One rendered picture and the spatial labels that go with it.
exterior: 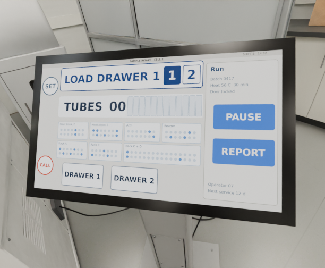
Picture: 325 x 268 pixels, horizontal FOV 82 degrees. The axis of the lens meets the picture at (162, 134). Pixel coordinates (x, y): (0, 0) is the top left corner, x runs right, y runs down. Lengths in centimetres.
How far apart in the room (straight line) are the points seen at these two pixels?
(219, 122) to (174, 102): 9
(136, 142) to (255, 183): 22
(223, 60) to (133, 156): 24
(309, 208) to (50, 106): 164
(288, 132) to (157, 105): 23
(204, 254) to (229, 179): 101
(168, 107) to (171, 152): 8
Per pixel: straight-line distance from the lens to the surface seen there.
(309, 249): 155
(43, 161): 47
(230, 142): 34
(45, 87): 49
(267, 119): 36
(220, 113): 35
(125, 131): 37
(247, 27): 98
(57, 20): 375
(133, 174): 37
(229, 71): 37
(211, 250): 134
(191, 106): 35
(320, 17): 249
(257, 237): 147
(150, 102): 36
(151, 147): 35
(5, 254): 74
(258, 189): 36
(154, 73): 38
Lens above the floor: 128
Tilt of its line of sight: 36 degrees down
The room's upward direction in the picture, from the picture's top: 7 degrees counter-clockwise
